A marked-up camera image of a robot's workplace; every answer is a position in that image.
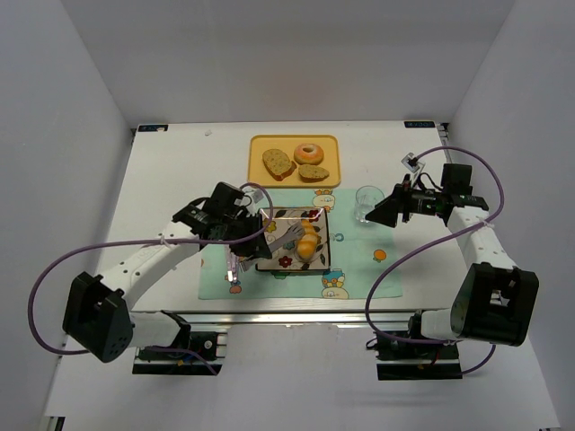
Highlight green cartoon placemat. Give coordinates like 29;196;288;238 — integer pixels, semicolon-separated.
199;189;398;300

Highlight clear drinking glass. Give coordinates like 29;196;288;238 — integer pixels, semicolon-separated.
354;185;385;223

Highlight aluminium table rail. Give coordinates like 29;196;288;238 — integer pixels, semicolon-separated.
156;309;450;327

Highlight orange glazed donut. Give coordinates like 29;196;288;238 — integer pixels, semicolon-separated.
293;143;324;165

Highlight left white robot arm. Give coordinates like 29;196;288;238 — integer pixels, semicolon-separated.
63;182;271;363

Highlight croissant bread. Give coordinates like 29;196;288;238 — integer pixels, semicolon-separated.
296;219;318;261

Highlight right bread slice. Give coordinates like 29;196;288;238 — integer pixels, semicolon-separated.
298;164;330;182

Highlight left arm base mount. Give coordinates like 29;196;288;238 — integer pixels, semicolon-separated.
132;325;228;376

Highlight spoon with pink handle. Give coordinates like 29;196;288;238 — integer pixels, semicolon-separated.
227;253;238;284

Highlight yellow tray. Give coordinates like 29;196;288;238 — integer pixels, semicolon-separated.
247;135;341;189

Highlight bread slice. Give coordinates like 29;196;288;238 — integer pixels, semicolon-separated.
261;148;296;181
298;164;330;182

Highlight fork with pink handle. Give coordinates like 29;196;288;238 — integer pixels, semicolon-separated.
225;248;234;282

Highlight left bread slice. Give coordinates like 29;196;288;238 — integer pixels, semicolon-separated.
261;148;296;181

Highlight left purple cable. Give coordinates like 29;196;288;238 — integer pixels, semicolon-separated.
26;181;275;375

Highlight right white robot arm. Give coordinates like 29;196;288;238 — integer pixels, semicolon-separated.
365;163;539;347

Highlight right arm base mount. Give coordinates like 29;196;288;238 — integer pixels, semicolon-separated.
366;335;463;382

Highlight square floral plate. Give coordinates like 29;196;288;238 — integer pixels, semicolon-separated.
255;207;331;273

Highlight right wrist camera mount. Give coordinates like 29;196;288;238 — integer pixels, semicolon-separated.
401;153;425;184

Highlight metal tongs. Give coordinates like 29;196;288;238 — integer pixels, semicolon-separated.
239;207;305;272

